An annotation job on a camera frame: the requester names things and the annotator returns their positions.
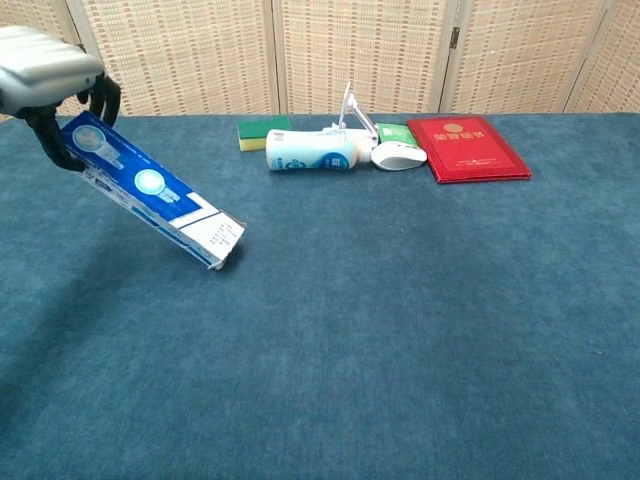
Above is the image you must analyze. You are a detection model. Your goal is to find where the white computer mouse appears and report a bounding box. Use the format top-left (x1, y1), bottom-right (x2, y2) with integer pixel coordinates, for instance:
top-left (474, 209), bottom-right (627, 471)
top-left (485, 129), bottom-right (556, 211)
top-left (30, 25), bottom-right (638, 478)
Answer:
top-left (370, 142), bottom-right (429, 172)

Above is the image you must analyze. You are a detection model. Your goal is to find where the white and blue bottle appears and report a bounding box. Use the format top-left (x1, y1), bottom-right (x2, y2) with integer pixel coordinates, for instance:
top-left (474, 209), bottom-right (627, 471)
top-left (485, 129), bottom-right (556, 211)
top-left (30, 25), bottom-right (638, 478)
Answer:
top-left (265, 128), bottom-right (376, 173)

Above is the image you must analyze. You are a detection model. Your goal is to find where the woven bamboo folding screen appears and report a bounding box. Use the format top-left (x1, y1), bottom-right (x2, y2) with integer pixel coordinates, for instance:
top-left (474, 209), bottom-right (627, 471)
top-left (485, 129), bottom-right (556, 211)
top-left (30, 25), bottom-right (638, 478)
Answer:
top-left (0, 0), bottom-right (640, 124)

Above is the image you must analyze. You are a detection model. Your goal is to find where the green packet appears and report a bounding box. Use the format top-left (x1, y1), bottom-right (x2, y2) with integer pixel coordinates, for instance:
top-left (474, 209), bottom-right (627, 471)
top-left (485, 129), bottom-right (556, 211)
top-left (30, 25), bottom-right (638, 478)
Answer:
top-left (374, 122), bottom-right (418, 148)

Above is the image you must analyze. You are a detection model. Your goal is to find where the blue and white toothpaste box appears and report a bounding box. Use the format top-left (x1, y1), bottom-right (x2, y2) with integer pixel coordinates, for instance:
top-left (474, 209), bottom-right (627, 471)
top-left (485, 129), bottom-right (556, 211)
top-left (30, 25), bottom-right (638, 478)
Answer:
top-left (59, 110), bottom-right (247, 272)

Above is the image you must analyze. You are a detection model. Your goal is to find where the white folding phone stand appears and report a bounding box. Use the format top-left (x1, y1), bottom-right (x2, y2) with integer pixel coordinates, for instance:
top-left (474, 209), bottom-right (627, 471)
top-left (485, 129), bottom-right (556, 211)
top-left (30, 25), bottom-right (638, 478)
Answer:
top-left (321, 81), bottom-right (380, 148)

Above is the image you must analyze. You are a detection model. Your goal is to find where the red certificate booklet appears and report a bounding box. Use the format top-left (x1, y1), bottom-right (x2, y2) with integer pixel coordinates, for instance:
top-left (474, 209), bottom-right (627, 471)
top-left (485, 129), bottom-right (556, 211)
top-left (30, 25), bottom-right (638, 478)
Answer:
top-left (405, 115), bottom-right (533, 185)

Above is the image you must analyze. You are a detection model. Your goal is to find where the left silver and black robot hand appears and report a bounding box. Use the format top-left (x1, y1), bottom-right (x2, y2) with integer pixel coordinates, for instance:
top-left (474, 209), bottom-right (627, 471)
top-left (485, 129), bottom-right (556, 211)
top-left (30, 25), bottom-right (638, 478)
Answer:
top-left (0, 25), bottom-right (123, 173)

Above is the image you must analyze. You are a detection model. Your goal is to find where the green and yellow sponge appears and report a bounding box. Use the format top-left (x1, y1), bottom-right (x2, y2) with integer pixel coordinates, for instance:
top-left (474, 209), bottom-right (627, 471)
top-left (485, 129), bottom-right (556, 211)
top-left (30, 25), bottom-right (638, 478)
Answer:
top-left (236, 115), bottom-right (294, 153)

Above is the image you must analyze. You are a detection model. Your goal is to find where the blue table cloth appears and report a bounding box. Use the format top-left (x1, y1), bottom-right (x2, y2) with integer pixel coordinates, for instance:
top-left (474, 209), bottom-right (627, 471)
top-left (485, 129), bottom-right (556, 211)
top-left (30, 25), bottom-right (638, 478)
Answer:
top-left (0, 112), bottom-right (640, 480)

